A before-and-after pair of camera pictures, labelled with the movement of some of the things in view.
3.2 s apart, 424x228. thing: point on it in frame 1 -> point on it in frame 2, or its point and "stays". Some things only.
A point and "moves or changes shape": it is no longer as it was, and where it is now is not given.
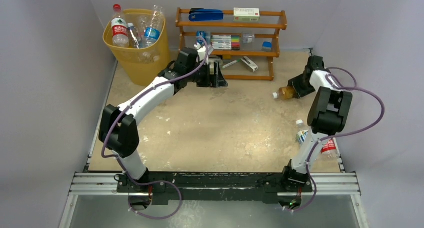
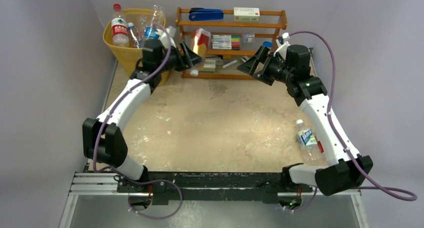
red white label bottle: [119, 26] stays
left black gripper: [215, 80] -> [191, 58]
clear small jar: [248, 37] stays
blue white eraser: [266, 46] stays
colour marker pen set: [226, 42] stays
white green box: [246, 14] stays
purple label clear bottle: [132, 42] stays
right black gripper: [298, 85] -> [261, 65]
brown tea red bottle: [285, 93] moves or changes shape
